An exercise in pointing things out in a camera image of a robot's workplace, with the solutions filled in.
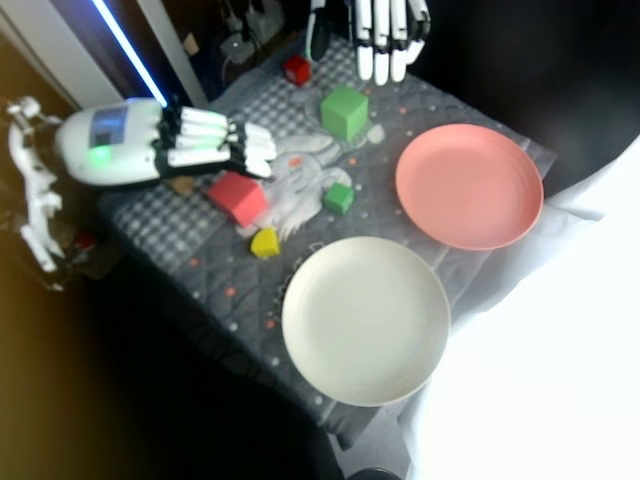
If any large green cube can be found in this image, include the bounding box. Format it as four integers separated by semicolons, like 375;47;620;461
319;84;371;142

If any large red block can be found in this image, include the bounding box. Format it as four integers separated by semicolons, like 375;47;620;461
207;171;269;229

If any small red cube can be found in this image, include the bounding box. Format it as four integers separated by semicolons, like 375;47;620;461
283;54;314;87

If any small green cube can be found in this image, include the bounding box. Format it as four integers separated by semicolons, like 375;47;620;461
323;182;355;217

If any white plate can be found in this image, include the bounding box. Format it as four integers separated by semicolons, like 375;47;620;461
280;235;452;408

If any pink plate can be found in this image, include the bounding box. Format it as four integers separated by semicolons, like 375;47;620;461
394;123;545;252

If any wooden letter block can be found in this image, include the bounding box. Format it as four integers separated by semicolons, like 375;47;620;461
164;175;195;197

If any blue light strip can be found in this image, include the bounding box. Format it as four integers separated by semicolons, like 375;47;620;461
91;0;170;107

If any grey quilt with bear print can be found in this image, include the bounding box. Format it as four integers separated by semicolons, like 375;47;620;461
97;37;559;449

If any yellow block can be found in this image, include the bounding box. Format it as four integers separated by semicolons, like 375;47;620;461
249;227;281;260

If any white frame post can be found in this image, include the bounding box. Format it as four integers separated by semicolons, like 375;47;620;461
134;0;209;107

